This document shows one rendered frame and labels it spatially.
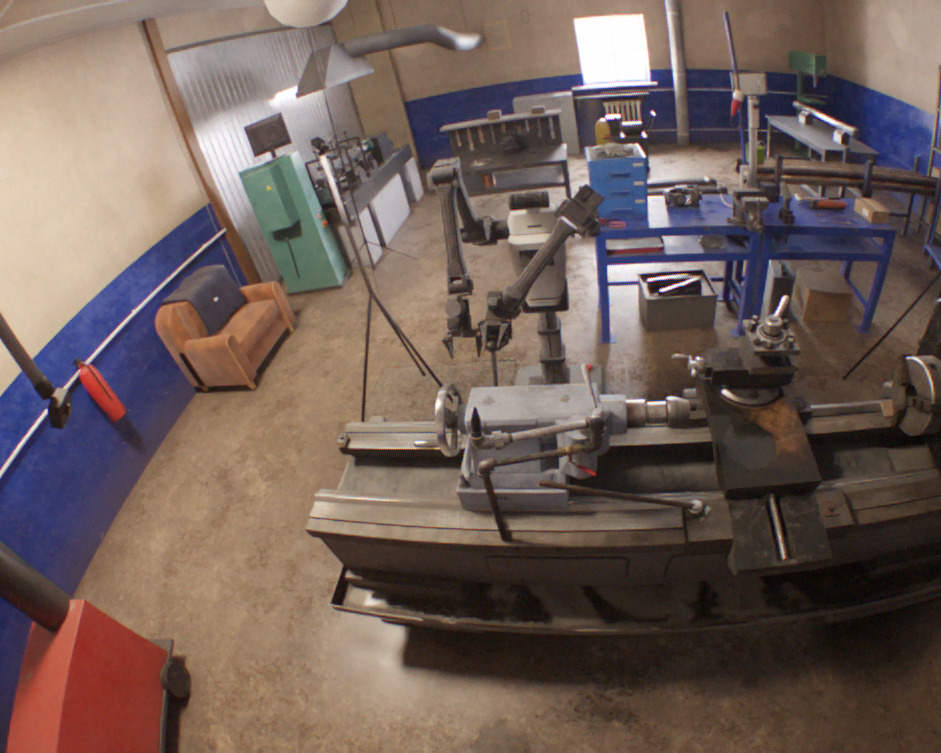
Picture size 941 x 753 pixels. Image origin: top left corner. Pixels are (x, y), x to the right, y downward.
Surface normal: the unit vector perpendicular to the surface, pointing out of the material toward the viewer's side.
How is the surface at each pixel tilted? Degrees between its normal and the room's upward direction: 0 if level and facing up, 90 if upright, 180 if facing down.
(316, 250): 90
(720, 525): 0
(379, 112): 90
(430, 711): 0
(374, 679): 0
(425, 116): 90
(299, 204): 90
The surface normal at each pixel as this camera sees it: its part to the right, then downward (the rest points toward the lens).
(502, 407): -0.21, -0.74
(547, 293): -0.18, 0.67
